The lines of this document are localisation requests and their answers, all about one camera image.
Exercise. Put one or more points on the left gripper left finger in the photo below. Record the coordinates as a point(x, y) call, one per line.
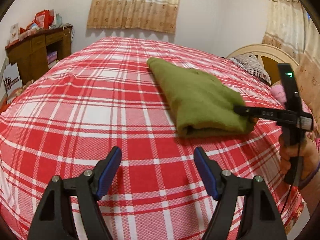
point(54, 219)

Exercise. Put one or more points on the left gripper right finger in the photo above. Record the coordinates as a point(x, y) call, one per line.
point(260, 217)

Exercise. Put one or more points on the green knitted sweater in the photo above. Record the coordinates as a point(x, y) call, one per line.
point(201, 105)

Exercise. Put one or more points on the person's right hand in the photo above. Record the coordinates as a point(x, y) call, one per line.
point(308, 151)

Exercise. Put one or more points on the pink plush item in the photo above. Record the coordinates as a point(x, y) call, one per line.
point(278, 92)

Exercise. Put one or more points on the cream wooden headboard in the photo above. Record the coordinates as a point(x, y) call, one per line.
point(269, 57)

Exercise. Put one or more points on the striped pillow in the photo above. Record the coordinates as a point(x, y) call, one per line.
point(249, 62)

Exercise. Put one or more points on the beige side curtain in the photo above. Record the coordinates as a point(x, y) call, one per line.
point(290, 29)

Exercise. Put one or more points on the red white plaid bedsheet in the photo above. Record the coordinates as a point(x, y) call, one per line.
point(104, 96)

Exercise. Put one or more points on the white cardboard box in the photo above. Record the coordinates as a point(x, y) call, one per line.
point(11, 78)

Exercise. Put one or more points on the folded linens in desk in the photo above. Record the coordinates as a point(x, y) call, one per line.
point(52, 59)

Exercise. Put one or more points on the dark wooden desk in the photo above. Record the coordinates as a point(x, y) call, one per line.
point(30, 54)

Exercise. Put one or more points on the beige window curtain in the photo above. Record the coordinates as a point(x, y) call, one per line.
point(152, 15)

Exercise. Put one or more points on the red gift bag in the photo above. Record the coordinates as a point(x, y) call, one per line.
point(44, 19)

